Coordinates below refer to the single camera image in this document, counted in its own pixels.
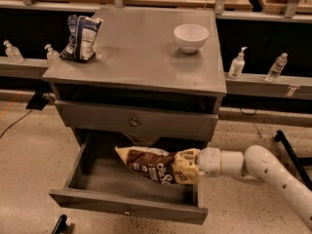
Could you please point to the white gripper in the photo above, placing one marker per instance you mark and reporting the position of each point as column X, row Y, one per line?
column 209, row 162

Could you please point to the brown and yellow chip bag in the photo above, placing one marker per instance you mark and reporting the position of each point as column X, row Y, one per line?
column 161, row 166

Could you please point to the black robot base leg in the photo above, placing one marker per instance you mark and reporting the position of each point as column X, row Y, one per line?
column 299, row 163

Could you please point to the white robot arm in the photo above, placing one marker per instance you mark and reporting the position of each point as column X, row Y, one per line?
column 258, row 164

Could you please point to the closed grey upper drawer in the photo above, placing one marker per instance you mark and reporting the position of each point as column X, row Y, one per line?
column 134, row 120

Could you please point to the grey wooden drawer cabinet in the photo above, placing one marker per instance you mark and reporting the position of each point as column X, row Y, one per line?
column 139, row 64

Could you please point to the open grey lower drawer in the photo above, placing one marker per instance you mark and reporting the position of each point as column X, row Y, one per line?
column 101, row 182

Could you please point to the blue and white chip bag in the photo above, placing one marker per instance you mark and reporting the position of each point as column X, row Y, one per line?
column 83, row 33

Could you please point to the white pump lotion bottle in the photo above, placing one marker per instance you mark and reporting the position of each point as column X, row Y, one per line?
column 237, row 65

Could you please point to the clear plastic water bottle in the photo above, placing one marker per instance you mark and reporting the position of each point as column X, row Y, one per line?
column 277, row 67

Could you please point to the white ceramic bowl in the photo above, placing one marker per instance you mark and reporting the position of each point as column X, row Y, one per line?
column 191, row 37

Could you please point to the black power adapter box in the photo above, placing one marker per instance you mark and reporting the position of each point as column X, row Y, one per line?
column 38, row 101

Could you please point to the clear pump sanitizer bottle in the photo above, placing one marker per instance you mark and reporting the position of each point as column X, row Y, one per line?
column 52, row 55

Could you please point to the clear pump bottle far left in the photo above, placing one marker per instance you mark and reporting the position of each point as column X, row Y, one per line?
column 13, row 53

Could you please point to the black handle bottom edge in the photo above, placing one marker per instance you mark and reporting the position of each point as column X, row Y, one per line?
column 60, row 225

